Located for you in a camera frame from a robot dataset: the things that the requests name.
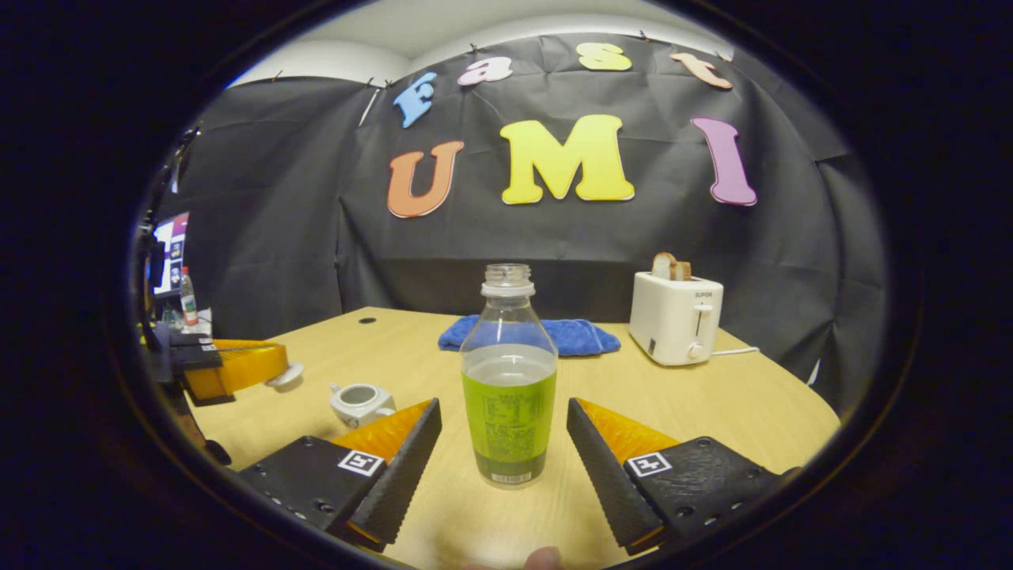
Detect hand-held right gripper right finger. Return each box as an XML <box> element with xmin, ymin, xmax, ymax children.
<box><xmin>567</xmin><ymin>398</ymin><xmax>792</xmax><ymax>557</ymax></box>

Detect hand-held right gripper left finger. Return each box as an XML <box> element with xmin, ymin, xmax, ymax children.
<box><xmin>234</xmin><ymin>398</ymin><xmax>442</xmax><ymax>553</ymax></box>

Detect white teacup lid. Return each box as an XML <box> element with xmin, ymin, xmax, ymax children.
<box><xmin>265</xmin><ymin>363</ymin><xmax>305</xmax><ymax>393</ymax></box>

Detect white ceramic teacup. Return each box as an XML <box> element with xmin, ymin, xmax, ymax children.
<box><xmin>329</xmin><ymin>382</ymin><xmax>396</xmax><ymax>429</ymax></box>

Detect clear green-label water bottle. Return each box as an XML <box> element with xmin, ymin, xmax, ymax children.
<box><xmin>460</xmin><ymin>264</ymin><xmax>560</xmax><ymax>489</ymax></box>

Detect red-label plastic bottle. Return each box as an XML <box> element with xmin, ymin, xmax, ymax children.
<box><xmin>180</xmin><ymin>267</ymin><xmax>199</xmax><ymax>328</ymax></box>

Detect computer monitor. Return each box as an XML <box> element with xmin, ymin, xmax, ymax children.
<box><xmin>152</xmin><ymin>212</ymin><xmax>191</xmax><ymax>298</ymax></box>

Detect blue towel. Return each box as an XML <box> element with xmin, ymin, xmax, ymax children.
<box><xmin>438</xmin><ymin>314</ymin><xmax>622</xmax><ymax>357</ymax></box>

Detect black backdrop cloth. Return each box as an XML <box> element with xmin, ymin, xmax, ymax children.
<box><xmin>154</xmin><ymin>32</ymin><xmax>887</xmax><ymax>412</ymax></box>

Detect white toaster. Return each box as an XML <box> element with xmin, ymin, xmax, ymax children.
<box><xmin>629</xmin><ymin>272</ymin><xmax>724</xmax><ymax>367</ymax></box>

